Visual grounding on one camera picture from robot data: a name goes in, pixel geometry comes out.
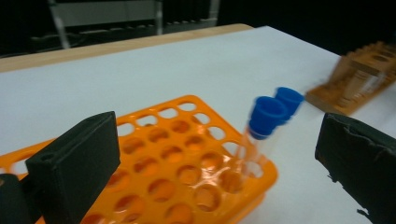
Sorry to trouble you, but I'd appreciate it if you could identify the blue-capped clear test tube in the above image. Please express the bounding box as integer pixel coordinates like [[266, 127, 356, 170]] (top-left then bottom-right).
[[274, 86, 305, 126], [228, 95, 290, 194]]

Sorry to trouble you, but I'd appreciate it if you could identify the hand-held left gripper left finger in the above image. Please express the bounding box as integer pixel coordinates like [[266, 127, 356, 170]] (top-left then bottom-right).
[[24, 110, 122, 224]]

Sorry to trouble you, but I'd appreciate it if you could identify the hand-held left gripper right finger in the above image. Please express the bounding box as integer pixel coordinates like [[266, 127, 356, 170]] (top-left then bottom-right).
[[314, 112, 396, 224]]

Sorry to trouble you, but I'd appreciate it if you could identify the wooden test tube rack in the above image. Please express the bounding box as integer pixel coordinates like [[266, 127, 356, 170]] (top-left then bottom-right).
[[304, 40, 396, 117]]

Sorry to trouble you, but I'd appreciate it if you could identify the orange plastic test tube rack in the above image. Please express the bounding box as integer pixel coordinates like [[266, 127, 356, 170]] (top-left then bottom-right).
[[0, 94, 279, 224]]

